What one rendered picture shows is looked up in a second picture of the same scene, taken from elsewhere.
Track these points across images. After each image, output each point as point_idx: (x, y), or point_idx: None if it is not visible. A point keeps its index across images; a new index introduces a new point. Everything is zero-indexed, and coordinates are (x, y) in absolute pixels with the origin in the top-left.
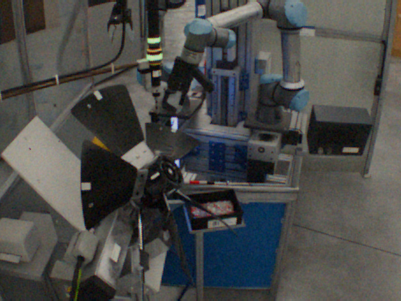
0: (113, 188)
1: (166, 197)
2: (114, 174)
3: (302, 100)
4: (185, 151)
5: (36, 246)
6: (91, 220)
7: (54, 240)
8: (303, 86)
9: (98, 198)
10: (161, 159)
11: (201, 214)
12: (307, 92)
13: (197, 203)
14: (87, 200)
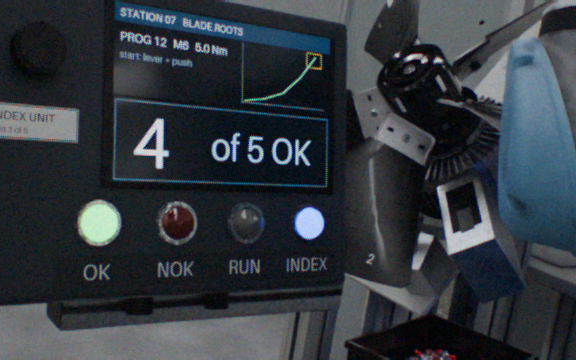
0: (395, 31)
1: (453, 198)
2: (403, 14)
3: (504, 128)
4: (485, 116)
5: (542, 252)
6: (371, 43)
7: (552, 272)
8: (551, 23)
9: (386, 26)
10: (430, 51)
11: (442, 353)
12: (511, 66)
13: (361, 144)
14: (381, 16)
